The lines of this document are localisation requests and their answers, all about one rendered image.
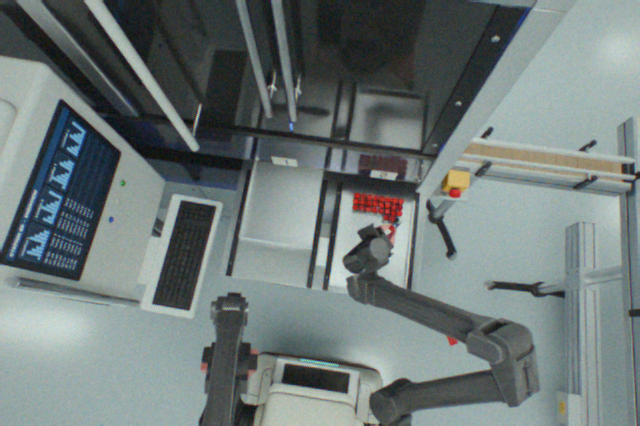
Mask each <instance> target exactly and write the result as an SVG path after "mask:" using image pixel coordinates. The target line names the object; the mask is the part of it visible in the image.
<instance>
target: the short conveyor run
mask: <svg viewBox="0 0 640 426"><path fill-rule="evenodd" d="M492 131H493V128H492V127H488V130H487V131H485V132H484V133H483V134H482V136H481V137H480V138H478V137H474V138H473V140H472V141H471V142H470V144H469V145H468V146H467V148H466V149H465V150H464V152H463V153H462V154H461V156H460V157H459V158H458V160H457V161H456V163H455V164H454V166H462V167H469V168H470V177H471V178H479V179H486V180H493V181H500V182H507V183H515V184H522V185H530V186H536V187H543V188H551V189H558V190H566V191H573V192H580V193H588V194H595V195H603V196H610V197H617V196H619V195H621V194H624V193H626V192H628V191H630V190H631V183H630V180H634V179H636V178H635V177H636V176H634V175H630V164H632V163H634V162H635V160H634V159H630V158H628V157H621V156H613V155H606V154H598V153H590V149H591V148H592V147H594V146H595V145H596V144H597V141H596V140H595V139H593V140H591V141H590V144H589V143H587V144H586V145H584V146H583V147H581V148H580V149H579V150H577V151H575V150H567V149H560V148H552V147H544V146H537V145H530V144H523V143H515V142H507V141H500V140H492V139H488V136H489V135H490V134H491V132H492ZM501 155H502V156H501Z"/></svg>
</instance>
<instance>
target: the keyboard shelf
mask: <svg viewBox="0 0 640 426"><path fill-rule="evenodd" d="M181 201H188V202H193V203H199V204H210V205H216V206H217V207H216V211H215V215H214V219H213V223H212V227H211V231H210V235H209V239H208V242H207V246H206V250H205V253H204V257H203V261H202V265H201V269H200V273H199V277H198V281H197V284H196V288H195V292H194V296H193V300H192V304H191V307H190V311H184V310H179V309H175V308H169V307H164V306H159V305H153V304H152V300H153V297H154V293H155V289H156V287H157V283H158V280H159V276H160V272H161V269H162V265H163V262H164V258H165V254H166V251H167V247H168V244H169V241H170V237H171V234H172V230H173V227H174V223H175V219H176V216H177V212H178V209H179V205H180V202H181ZM222 208H223V204H222V203H221V202H217V201H211V200H205V199H200V198H194V197H189V196H183V195H177V194H175V195H173V196H172V200H171V203H170V206H169V209H168V213H167V216H166V220H165V223H164V227H163V231H162V234H161V238H156V237H151V236H150V239H149V242H148V246H147V248H146V252H145V255H144V259H143V262H142V265H141V269H140V272H139V276H138V279H137V284H142V285H147V286H146V289H145V292H144V295H143V299H142V302H141V306H140V307H141V309H142V310H146V311H151V312H157V313H162V314H168V315H173V316H178V317H183V318H188V319H193V318H194V317H195V314H196V310H197V306H198V302H199V298H200V294H201V290H202V286H203V282H204V279H205V275H206V271H207V267H208V263H209V259H210V255H211V251H212V247H213V243H214V240H215V236H216V232H217V228H218V224H219V220H220V216H221V212H222Z"/></svg>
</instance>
